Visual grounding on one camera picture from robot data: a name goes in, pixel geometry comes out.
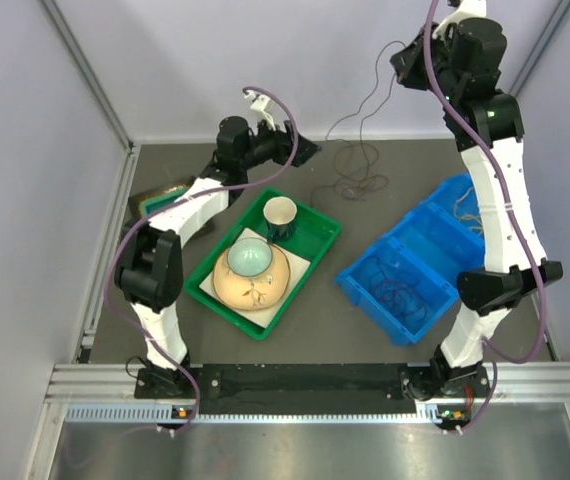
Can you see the teal square ceramic plate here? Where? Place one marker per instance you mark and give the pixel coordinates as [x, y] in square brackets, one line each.
[151, 200]

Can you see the aluminium frame rail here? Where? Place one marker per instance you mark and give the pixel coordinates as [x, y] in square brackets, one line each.
[281, 421]

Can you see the beige painted ceramic plate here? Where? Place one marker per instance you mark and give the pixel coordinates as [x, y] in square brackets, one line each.
[251, 293]

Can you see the green plastic tray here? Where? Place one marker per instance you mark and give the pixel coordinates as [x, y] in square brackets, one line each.
[314, 234]

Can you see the light blue ceramic bowl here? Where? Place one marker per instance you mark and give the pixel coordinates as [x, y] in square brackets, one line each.
[249, 257]

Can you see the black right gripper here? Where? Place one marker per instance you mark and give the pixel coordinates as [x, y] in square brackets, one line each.
[404, 62]

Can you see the blue divided plastic bin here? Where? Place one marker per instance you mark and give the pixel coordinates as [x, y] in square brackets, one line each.
[406, 281]

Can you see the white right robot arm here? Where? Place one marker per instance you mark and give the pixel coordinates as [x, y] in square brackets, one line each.
[459, 61]

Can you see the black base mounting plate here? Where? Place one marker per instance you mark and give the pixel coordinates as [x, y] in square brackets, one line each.
[306, 389]

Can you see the dark green white-lined mug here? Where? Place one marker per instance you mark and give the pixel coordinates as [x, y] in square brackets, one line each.
[280, 213]

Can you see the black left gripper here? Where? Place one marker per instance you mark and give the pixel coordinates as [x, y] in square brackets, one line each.
[284, 141]

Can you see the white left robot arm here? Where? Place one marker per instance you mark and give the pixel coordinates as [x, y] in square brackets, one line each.
[147, 265]

